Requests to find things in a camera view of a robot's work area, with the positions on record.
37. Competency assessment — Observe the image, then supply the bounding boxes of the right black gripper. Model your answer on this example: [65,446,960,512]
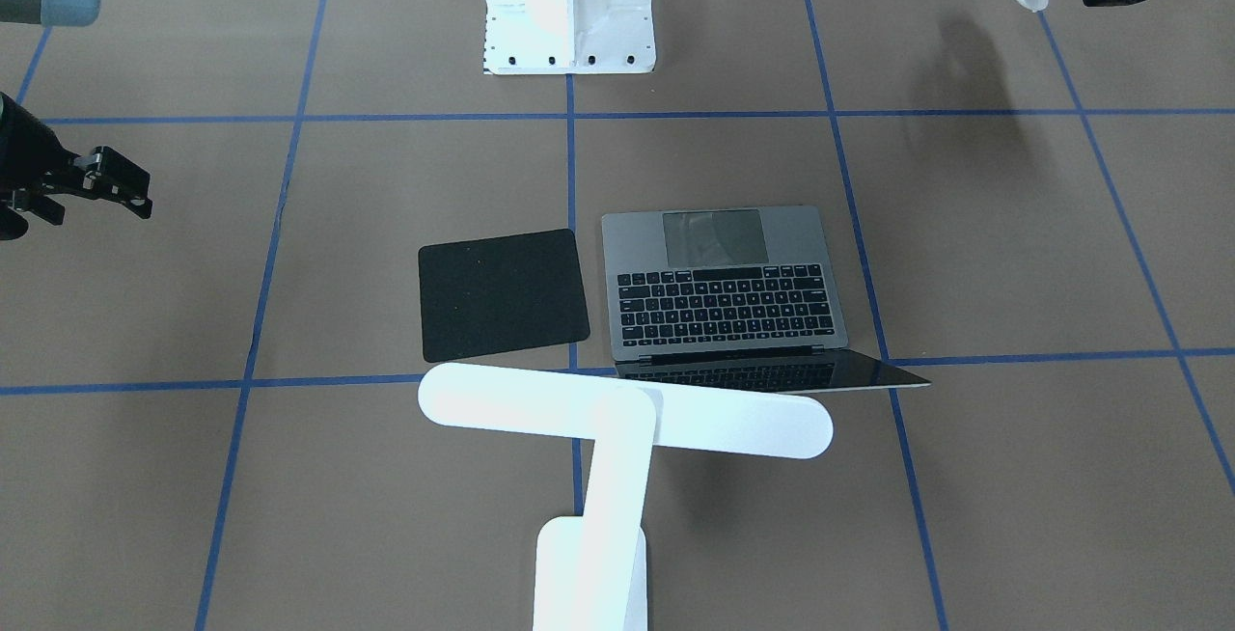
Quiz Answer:
[1,95,153,241]

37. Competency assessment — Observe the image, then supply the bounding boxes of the black mouse pad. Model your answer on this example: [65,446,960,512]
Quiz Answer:
[416,230,592,363]

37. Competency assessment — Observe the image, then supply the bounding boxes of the grey laptop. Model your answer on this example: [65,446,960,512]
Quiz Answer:
[601,206,929,395]

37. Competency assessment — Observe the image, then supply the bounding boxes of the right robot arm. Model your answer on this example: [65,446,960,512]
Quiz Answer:
[1,0,151,241]

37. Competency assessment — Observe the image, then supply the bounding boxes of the white desk lamp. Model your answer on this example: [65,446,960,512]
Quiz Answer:
[417,363,834,630]

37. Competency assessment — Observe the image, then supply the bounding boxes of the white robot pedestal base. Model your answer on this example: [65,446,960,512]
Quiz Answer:
[482,0,657,74]

